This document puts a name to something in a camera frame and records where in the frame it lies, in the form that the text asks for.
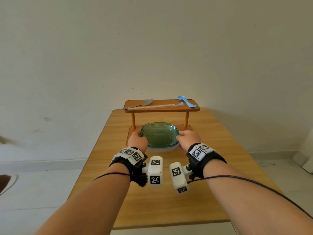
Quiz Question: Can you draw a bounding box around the wooden chopsticks pair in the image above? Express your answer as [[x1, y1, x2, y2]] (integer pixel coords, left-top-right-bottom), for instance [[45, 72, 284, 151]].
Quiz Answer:
[[128, 103, 184, 110]]

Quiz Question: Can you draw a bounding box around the person's left hand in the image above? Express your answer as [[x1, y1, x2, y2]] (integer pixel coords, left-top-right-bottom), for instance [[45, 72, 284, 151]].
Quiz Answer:
[[127, 131, 149, 153]]

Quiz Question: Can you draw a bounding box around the wooden two-tier shelf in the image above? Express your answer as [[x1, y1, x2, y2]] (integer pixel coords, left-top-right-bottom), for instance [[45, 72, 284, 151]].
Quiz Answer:
[[123, 99, 200, 151]]

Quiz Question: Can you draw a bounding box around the white wrist camera with markers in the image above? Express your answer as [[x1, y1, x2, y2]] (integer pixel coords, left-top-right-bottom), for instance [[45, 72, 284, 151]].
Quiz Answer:
[[147, 156, 163, 186], [169, 162, 190, 194]]

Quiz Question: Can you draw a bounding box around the white box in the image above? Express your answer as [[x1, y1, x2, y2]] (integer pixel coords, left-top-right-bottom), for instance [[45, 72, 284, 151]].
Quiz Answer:
[[293, 128, 313, 174]]

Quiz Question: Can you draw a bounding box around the metal spoon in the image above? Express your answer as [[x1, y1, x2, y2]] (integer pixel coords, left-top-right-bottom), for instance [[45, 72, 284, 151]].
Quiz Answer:
[[115, 98, 154, 111]]

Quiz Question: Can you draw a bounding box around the person's right forearm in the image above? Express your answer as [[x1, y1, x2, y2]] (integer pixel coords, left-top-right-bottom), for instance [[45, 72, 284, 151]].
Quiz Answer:
[[202, 159, 313, 235]]

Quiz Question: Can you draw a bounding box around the black wrist strap with markers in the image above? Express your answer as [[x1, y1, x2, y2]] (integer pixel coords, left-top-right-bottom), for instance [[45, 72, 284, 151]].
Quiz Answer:
[[109, 147, 149, 187], [186, 143, 227, 181]]

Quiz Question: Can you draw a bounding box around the thin black cable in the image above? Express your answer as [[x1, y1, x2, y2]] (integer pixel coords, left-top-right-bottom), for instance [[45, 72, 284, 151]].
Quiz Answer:
[[92, 172, 131, 182], [187, 175, 313, 219]]

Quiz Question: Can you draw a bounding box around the blue plastic spoon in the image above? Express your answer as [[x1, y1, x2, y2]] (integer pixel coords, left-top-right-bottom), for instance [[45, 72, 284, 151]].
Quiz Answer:
[[178, 96, 197, 108]]

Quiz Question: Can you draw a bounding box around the green translucent square bowl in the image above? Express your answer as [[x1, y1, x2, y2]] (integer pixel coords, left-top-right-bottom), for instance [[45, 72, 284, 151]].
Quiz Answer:
[[140, 122, 180, 148]]

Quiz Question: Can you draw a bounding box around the person's right hand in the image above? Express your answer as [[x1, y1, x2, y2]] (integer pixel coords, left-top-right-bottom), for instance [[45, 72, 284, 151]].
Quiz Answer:
[[176, 130, 201, 152]]

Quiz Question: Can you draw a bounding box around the person's left forearm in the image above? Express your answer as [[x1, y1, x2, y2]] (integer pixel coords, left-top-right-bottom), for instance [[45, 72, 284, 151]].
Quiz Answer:
[[35, 163, 131, 235]]

